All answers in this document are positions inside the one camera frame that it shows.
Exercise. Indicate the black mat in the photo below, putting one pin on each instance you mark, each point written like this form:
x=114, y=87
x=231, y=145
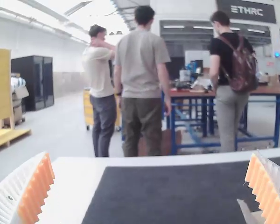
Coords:
x=158, y=196

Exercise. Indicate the yellow cart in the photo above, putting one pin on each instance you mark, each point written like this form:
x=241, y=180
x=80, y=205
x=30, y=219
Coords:
x=88, y=109

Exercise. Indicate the yellow wooden stand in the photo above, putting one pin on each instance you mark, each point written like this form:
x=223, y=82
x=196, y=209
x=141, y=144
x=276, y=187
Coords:
x=0, y=88

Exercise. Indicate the person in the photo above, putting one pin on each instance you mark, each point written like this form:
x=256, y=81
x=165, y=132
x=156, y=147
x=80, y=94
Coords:
x=228, y=107
x=142, y=70
x=99, y=77

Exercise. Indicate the black cabinet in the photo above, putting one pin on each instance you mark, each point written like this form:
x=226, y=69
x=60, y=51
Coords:
x=35, y=81

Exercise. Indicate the brown backpack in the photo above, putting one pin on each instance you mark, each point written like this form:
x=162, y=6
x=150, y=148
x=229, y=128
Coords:
x=243, y=67

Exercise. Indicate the flat cardboard sheet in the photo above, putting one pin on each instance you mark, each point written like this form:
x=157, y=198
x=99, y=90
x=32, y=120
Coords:
x=171, y=142

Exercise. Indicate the blue workbench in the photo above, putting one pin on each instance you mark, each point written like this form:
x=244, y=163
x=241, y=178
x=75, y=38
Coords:
x=266, y=93

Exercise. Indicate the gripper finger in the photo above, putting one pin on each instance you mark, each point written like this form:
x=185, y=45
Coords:
x=270, y=193
x=11, y=200

